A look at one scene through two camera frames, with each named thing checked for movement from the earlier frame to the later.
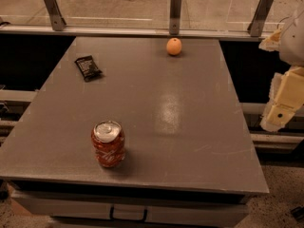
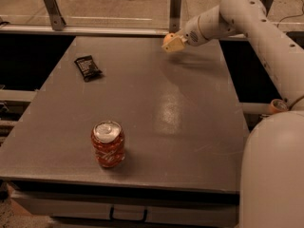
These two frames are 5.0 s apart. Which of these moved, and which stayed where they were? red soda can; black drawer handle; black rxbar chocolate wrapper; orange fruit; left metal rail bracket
Moved: orange fruit
Stayed: black drawer handle; red soda can; black rxbar chocolate wrapper; left metal rail bracket
